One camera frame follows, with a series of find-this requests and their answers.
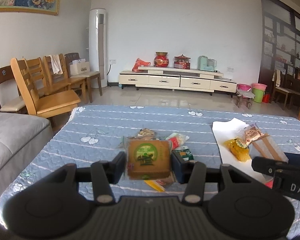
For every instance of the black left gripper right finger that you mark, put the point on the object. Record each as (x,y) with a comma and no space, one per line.
(234,203)

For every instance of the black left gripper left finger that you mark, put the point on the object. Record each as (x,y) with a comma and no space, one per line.
(63,201)

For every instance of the brown and clear wafer packet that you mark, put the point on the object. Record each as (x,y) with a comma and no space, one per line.
(266,147)

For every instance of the yellow snack packet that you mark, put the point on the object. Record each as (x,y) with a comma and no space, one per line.
(238,149)

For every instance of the red bean bread package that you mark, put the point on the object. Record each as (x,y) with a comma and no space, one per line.
(251,133)

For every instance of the green snack box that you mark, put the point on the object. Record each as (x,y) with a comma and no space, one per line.
(185,153)

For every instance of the clear bag of buns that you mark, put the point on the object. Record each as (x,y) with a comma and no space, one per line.
(160,185)

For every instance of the red label cracker bag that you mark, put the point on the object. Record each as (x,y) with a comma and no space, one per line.
(177,140)

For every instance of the green label cake package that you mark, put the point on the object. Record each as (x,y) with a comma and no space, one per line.
(147,159)

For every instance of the dark brown cookie bag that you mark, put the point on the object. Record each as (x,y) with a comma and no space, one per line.
(144,134)

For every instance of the grey sofa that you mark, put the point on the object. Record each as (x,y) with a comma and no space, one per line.
(22,137)

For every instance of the white and red cardboard tray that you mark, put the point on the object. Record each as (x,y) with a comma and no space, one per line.
(224,131)

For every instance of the blue quilted table cover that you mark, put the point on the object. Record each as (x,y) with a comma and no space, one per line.
(96,133)

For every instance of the dark chair by shelf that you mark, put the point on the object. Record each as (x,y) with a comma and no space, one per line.
(287,85)

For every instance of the small wooden stool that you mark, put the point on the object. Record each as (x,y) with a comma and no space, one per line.
(244,96)

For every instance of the green bucket pink lid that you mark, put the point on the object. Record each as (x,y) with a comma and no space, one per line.
(258,89)

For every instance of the pink basin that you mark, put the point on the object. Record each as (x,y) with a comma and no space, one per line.
(243,87)

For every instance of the near light wooden chair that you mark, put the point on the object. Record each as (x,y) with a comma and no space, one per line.
(45,102)

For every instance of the light wooden chair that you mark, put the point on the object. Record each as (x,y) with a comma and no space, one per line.
(42,74)
(45,102)

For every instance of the brown chair behind sofa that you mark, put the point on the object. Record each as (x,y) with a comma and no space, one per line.
(11,100)

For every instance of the dark cushioned chair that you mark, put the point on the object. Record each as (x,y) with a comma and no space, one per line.
(88,76)

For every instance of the dark wooden shelf unit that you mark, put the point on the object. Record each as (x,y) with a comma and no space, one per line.
(280,41)

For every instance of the white paper bag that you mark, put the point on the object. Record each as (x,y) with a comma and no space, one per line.
(79,66)

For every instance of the mint green appliance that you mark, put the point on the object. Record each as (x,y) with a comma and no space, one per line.
(206,64)

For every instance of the cream tv cabinet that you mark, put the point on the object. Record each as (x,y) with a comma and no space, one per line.
(178,79)

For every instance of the red gift box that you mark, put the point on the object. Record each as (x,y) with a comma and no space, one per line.
(182,62)

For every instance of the red round jar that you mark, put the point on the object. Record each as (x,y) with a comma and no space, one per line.
(161,59)

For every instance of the red plastic bag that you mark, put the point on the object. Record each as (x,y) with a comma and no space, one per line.
(140,63)

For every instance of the white standing air conditioner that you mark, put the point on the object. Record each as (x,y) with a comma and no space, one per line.
(98,43)

